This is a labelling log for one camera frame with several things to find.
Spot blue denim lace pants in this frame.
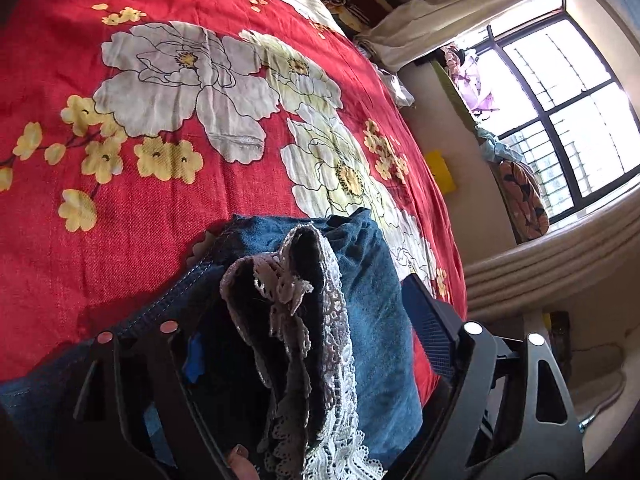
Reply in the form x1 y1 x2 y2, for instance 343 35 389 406
1 209 422 479

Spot left hand red nails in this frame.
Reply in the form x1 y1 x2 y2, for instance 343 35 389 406
226 444 259 480

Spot floral orange cushion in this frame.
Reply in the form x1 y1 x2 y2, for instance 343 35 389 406
494 159 550 244

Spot yellow object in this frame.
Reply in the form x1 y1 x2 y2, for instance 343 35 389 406
424 150 457 195

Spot red floral bedspread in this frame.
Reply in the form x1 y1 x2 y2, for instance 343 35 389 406
1 0 468 410

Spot black framed window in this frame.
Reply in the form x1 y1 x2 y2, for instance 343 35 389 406
469 0 639 222

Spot purple hanging garment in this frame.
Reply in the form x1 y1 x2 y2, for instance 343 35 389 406
442 42 498 120

